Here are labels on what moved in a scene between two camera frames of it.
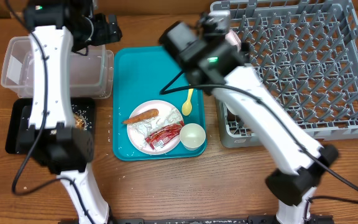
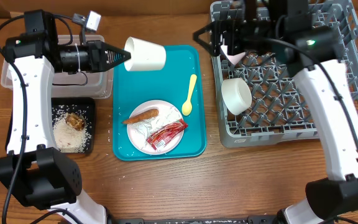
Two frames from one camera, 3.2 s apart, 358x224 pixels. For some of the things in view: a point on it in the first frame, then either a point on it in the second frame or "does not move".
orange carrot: x=148 y=114 does not move
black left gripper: x=104 y=37 -> x=98 y=51
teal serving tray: x=140 y=74 does not move
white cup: x=192 y=135 -> x=145 y=55
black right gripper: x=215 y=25 -> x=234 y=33
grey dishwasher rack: x=310 y=55 does not move
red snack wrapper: x=155 y=139 does not move
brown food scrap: x=80 y=121 does not move
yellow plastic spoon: x=186 y=107 does not move
